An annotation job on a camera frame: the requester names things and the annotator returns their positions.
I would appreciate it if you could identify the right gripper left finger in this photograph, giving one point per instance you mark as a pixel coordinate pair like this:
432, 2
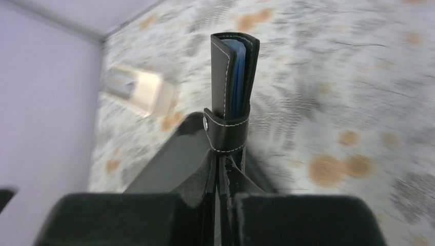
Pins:
184, 216

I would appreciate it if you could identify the dark grey hard case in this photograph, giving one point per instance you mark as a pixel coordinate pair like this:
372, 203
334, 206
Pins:
181, 155

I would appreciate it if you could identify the white plastic tray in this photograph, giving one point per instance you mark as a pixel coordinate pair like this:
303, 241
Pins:
143, 91

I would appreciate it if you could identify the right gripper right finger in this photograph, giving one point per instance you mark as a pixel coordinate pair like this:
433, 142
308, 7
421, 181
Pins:
250, 216

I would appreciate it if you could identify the floral tablecloth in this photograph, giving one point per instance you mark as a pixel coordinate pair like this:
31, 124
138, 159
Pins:
343, 99

